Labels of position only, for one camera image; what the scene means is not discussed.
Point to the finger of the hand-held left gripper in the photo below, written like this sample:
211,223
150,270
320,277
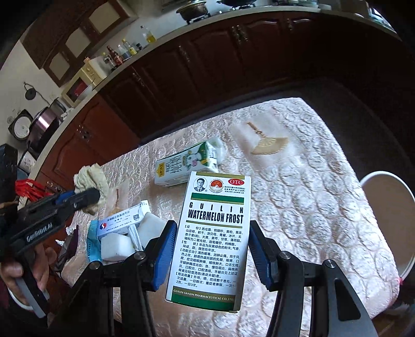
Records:
84,197

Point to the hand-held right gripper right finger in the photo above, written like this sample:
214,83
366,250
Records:
259,256

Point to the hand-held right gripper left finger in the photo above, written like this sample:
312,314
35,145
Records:
163,256

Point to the white green medicine box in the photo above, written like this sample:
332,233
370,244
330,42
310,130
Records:
210,243

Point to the white plastic bucket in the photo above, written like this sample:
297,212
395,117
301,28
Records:
389,226

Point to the person's left hand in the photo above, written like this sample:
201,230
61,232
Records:
45,262

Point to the crumpled beige cloth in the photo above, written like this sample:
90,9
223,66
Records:
94,178

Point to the white foam block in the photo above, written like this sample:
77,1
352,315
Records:
116,248
152,230

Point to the red ribbons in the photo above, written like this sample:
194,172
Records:
30,191

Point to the dark purple cloth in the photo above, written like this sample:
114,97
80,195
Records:
69,246

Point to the blue white medicine box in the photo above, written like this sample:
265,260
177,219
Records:
120,220

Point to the blue plastic packet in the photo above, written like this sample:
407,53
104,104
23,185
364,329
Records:
94,243

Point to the purple metallic cooker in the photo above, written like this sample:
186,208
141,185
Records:
43,123

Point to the green white drink carton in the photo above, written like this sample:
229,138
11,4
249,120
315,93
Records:
181,165

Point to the silver kettle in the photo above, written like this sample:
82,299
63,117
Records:
57,106

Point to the cream framed red box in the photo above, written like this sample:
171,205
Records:
77,90

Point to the black hanging pan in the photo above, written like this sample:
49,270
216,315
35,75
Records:
30,94

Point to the dark sauce bottle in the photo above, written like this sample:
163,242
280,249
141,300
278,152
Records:
112,55

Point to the clear blue cap bottle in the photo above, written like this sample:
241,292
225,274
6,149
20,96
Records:
123,49

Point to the yellow label bottle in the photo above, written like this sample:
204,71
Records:
131,49

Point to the yellow oil bottle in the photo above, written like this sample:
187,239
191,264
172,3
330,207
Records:
151,36

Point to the dark wooden base cabinets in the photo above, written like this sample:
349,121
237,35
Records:
227,64

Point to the metal pot on stove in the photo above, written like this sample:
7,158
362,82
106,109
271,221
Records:
194,11

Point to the dark wooden wall cabinets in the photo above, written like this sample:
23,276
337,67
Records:
77,35

